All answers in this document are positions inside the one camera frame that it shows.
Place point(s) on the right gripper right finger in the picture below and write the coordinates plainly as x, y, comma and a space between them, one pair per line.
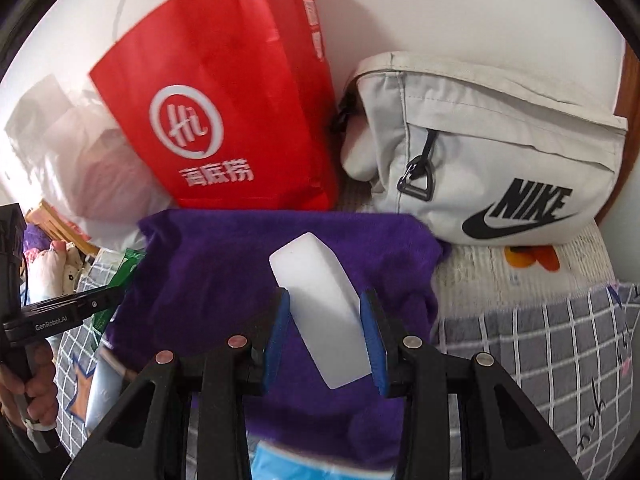
379, 339

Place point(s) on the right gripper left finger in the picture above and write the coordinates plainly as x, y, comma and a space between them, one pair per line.
278, 331

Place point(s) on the white sponge block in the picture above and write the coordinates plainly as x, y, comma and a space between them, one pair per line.
325, 309

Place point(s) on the green wet wipes pack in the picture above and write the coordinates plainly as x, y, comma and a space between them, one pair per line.
121, 279

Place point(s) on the person's left hand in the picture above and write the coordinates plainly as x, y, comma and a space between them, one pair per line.
41, 389

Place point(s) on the purple towel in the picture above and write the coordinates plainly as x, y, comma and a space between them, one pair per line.
205, 277

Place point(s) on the brown star patch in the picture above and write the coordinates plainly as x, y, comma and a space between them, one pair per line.
77, 406

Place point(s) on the dark green tea tin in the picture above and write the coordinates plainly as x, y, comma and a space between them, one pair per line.
110, 378

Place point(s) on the wooden headboard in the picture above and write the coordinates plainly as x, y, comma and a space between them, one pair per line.
57, 227

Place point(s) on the blue tissue pack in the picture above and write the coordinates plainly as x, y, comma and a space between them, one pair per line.
273, 463

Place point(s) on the white Miniso plastic bag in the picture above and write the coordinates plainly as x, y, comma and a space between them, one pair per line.
83, 165

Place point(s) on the grey checkered blanket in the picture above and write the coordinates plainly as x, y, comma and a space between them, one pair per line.
573, 362

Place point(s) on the grey Nike waist bag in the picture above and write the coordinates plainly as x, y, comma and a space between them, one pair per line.
481, 155

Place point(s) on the red paper shopping bag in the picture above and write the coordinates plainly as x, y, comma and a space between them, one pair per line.
229, 103

